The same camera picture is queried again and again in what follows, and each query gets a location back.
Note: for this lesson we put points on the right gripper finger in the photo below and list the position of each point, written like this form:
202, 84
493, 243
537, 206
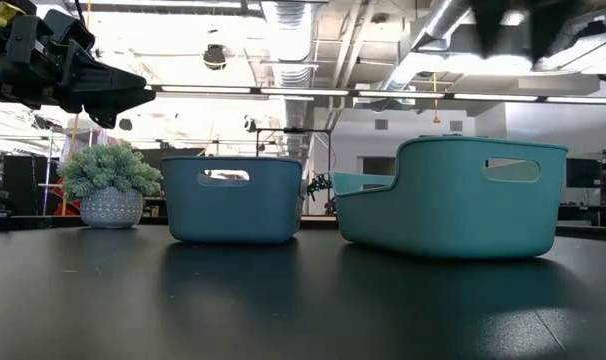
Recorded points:
488, 20
550, 22

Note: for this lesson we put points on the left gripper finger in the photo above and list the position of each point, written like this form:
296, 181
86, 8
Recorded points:
113, 106
108, 79

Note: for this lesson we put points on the blue plastic bin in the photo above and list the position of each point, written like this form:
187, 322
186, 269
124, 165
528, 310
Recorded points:
233, 210

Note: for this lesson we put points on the teal plastic bin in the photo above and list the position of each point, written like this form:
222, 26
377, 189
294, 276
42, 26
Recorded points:
453, 220

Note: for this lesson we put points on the black background robot arm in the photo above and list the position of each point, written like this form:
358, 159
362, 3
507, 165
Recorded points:
319, 186

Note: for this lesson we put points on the black hanging dome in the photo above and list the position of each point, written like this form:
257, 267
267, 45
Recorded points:
250, 124
127, 125
214, 56

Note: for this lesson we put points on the white ceiling light strip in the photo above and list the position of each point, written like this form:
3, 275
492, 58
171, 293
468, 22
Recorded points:
205, 89
493, 97
580, 100
400, 94
303, 92

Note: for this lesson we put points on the dark background screen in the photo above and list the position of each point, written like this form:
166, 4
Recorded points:
178, 152

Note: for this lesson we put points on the green plant in grey pot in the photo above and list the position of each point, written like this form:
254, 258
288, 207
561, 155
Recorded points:
110, 195

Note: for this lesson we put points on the black background cabinets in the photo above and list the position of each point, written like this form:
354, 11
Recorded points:
18, 185

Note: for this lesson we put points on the yellow hanging pendant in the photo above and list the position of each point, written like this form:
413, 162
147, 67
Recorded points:
436, 117

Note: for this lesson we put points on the black monitor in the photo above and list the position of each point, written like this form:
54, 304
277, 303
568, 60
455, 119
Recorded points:
585, 173

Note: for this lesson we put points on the wooden table edge board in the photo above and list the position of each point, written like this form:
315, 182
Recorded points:
317, 219

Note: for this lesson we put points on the grey rectangular air duct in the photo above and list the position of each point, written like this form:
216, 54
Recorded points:
453, 37

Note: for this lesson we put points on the round silver air duct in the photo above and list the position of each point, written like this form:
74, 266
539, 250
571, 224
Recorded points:
433, 30
290, 50

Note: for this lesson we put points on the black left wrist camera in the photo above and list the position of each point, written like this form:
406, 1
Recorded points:
58, 29

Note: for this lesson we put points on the grey wall vent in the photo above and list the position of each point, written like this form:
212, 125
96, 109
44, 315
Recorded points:
381, 124
456, 125

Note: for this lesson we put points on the black gantry frame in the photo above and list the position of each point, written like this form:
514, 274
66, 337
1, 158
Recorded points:
293, 130

